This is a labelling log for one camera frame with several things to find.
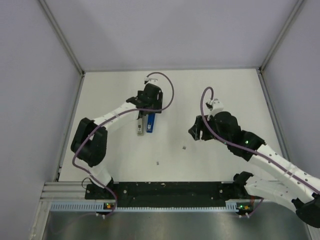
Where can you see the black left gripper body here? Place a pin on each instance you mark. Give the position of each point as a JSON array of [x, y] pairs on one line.
[[156, 104]]

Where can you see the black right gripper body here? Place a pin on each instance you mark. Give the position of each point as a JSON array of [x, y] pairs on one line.
[[210, 121]]

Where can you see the grey and black stapler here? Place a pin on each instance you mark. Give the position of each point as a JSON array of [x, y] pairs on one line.
[[141, 126]]

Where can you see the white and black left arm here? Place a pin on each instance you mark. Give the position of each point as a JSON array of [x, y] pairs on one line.
[[89, 143]]

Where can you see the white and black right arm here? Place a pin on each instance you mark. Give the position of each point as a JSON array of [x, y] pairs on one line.
[[294, 188]]

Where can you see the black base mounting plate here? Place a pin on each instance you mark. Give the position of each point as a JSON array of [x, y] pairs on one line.
[[177, 194]]

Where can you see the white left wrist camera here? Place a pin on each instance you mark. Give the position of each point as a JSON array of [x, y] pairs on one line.
[[149, 80]]

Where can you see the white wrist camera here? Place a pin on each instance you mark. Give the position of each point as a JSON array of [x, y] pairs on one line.
[[149, 80], [214, 106]]

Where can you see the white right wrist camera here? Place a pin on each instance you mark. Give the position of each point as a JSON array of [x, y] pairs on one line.
[[214, 106]]

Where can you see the light blue slotted cable duct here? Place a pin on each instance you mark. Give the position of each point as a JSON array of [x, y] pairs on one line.
[[103, 207]]

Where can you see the aluminium frame post left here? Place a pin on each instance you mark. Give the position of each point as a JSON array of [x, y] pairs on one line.
[[60, 35]]

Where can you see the aluminium frame post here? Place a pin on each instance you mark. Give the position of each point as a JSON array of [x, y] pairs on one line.
[[290, 20], [60, 35]]

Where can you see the aluminium frame rail front left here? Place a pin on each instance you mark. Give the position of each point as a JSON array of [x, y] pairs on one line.
[[64, 191]]

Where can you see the aluminium frame post right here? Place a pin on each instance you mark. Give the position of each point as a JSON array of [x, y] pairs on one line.
[[290, 20]]

